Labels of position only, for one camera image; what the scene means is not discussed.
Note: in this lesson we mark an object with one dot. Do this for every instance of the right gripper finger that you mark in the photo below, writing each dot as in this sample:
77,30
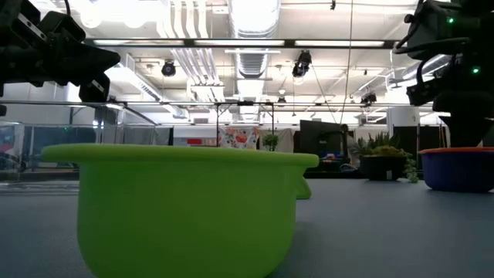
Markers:
459,131
480,131

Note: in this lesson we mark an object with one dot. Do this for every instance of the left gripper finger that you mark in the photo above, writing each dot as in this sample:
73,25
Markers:
98,62
95,89

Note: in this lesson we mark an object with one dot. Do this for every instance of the orange measuring cup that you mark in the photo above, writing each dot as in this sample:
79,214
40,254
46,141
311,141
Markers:
455,150

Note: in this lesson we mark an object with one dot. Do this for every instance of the green measuring cup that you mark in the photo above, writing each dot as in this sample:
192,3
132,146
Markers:
185,216

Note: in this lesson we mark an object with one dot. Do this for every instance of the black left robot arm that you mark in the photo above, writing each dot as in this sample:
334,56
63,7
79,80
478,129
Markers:
15,23

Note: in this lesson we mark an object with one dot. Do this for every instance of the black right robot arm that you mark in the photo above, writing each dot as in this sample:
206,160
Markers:
432,23

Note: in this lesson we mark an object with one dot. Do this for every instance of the black partition panel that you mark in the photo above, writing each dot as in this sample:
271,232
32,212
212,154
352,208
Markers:
428,139

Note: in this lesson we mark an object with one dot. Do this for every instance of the black planter with succulents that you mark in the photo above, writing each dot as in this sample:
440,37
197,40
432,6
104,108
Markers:
382,168

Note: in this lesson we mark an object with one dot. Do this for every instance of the red sign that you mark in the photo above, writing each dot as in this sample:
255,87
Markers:
195,141

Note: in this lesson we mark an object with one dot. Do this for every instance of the black monitor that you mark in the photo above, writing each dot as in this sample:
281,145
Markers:
316,137

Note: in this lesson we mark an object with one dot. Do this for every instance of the floral cloth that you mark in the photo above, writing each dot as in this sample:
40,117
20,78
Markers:
239,139

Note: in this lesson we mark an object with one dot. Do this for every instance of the beige hanging cloth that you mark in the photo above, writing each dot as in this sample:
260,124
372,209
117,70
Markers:
286,141

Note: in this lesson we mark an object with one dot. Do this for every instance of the small potted plant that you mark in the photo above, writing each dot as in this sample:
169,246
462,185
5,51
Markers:
270,141

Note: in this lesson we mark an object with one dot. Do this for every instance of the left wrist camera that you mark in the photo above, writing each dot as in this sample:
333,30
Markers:
63,27

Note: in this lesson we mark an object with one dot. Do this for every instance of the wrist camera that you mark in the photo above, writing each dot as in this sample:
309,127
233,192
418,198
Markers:
422,92
63,27

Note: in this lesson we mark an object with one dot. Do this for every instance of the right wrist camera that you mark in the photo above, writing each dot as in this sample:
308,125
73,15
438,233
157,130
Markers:
422,92

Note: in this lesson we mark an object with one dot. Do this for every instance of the black ceiling camera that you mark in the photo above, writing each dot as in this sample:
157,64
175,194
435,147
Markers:
168,68
368,97
302,63

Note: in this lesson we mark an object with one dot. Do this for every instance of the black table edge rail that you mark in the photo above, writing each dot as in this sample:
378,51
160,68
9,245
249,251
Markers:
332,175

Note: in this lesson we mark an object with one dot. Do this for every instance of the black metal stand frame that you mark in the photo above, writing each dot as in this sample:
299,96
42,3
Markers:
245,103

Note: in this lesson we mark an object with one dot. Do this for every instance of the grey horizontal rail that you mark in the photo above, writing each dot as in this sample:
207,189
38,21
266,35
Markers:
308,104

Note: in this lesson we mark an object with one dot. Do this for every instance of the black overhead frame bar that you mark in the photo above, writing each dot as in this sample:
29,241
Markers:
289,43

